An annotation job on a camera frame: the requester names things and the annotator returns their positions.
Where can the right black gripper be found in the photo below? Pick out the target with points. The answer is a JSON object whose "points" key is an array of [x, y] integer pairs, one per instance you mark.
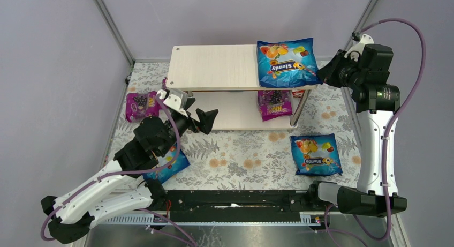
{"points": [[335, 72]]}

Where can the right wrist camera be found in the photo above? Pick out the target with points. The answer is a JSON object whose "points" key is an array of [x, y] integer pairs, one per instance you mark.
{"points": [[361, 40]]}

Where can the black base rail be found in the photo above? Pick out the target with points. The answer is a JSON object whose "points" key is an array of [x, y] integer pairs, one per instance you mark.
{"points": [[190, 200]]}

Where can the purple candy bag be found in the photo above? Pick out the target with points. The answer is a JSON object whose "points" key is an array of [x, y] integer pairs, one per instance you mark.
{"points": [[140, 106], [164, 83], [274, 103]]}

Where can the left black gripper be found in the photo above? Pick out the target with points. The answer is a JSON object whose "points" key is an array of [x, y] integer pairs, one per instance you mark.
{"points": [[193, 118]]}

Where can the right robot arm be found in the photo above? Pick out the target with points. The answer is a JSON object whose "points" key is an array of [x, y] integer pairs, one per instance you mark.
{"points": [[366, 73]]}

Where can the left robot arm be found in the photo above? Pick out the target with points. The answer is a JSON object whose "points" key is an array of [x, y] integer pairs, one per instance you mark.
{"points": [[155, 146]]}

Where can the slotted cable duct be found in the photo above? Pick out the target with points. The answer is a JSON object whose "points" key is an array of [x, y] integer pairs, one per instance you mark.
{"points": [[226, 219]]}

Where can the blue slendy bag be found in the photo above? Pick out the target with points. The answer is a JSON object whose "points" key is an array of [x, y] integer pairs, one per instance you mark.
{"points": [[316, 155], [287, 64], [179, 164]]}

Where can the white wooden two-tier shelf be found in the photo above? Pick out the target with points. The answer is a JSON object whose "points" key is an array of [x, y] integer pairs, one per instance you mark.
{"points": [[225, 77]]}

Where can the red white packet behind shelf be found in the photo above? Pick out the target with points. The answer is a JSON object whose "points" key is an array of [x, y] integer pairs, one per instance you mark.
{"points": [[298, 93]]}

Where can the floral patterned table mat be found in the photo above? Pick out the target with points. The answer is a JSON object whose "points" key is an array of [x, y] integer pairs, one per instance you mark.
{"points": [[262, 160]]}

